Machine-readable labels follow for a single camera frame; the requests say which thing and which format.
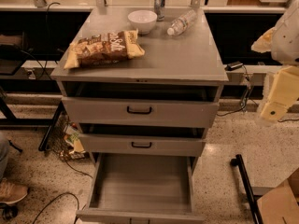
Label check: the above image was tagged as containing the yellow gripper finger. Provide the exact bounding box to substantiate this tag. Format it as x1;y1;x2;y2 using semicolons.
251;27;275;53
256;65;299;125

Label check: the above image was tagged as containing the brown chip bag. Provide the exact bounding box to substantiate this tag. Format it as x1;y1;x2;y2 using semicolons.
64;30;145;69

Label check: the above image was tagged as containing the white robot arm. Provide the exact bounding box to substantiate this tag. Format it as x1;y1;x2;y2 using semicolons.
251;0;299;125

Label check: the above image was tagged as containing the grey drawer cabinet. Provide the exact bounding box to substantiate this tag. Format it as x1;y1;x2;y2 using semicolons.
50;6;230;224

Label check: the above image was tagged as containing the bottom grey drawer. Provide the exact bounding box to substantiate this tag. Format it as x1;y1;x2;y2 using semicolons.
77;154;204;224

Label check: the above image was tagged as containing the grey drawer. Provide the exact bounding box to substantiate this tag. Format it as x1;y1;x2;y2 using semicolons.
79;133;206;157
62;97;219;128
77;154;204;224

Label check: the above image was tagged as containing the middle grey drawer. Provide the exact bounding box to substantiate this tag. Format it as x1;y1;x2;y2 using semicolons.
79;133;206;157

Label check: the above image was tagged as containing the top grey drawer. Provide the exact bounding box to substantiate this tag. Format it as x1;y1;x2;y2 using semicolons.
62;97;219;128

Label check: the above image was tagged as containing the black power adapter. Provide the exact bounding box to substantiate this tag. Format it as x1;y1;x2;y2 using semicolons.
225;62;243;71

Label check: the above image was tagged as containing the black metal stand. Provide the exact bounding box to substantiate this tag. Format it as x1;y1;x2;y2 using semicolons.
230;154;271;224

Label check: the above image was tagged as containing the clear plastic water bottle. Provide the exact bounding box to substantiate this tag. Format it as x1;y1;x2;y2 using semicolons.
167;9;197;36

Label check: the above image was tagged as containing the silver drink can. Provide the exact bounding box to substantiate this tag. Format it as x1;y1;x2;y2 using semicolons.
154;0;165;21

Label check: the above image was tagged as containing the cardboard box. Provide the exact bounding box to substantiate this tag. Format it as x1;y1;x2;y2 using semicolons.
257;168;299;224

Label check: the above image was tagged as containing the white bowl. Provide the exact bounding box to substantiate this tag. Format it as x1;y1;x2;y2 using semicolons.
127;10;157;35

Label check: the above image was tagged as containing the tan shoe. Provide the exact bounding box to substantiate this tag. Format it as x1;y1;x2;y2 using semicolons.
0;178;28;204

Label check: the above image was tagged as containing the black chair caster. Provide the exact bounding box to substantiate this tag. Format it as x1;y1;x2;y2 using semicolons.
0;203;18;220

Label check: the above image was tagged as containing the black wire basket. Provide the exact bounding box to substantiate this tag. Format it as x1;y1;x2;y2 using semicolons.
48;112;86;161

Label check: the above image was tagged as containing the black floor cable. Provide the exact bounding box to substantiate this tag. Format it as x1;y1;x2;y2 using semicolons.
31;191;80;224

